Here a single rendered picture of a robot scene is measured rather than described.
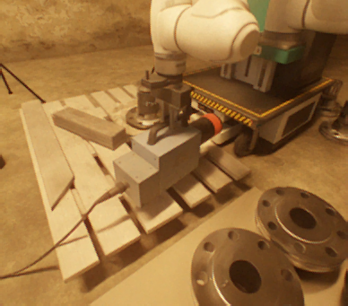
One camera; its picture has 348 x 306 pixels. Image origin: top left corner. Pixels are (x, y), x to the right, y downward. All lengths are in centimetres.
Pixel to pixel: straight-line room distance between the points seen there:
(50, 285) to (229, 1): 96
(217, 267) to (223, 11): 57
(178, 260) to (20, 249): 59
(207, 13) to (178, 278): 79
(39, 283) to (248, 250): 69
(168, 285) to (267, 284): 35
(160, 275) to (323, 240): 51
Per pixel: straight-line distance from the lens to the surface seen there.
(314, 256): 76
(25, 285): 101
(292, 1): 110
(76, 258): 82
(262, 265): 69
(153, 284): 89
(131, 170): 71
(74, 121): 126
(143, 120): 125
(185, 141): 73
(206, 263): 66
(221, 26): 46
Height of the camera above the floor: 84
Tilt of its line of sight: 34 degrees down
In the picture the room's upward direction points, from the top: 2 degrees clockwise
